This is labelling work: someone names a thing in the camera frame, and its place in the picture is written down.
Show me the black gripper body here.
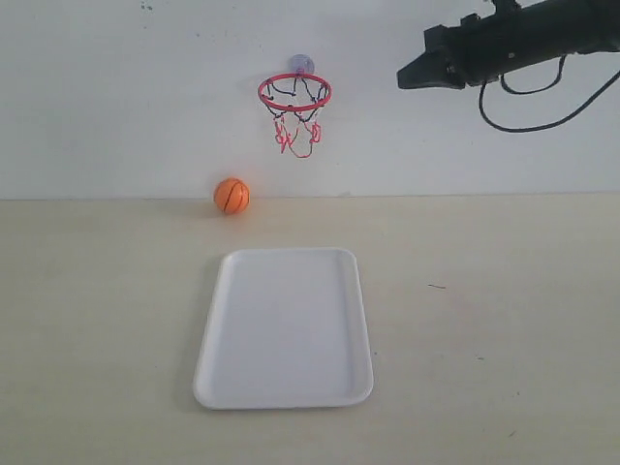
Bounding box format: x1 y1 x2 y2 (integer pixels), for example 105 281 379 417
396 25 466 90

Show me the small orange basketball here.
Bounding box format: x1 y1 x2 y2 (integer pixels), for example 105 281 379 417
213 177 250 215

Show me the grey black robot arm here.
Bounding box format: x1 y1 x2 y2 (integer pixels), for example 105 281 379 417
396 0 619 90

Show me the red mini basketball hoop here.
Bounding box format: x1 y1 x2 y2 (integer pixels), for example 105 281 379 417
257 72 333 159

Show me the clear suction cup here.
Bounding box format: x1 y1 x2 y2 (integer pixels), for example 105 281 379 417
288 54 315 75

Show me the white plastic tray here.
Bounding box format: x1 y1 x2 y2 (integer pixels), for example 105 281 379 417
193 247 374 410

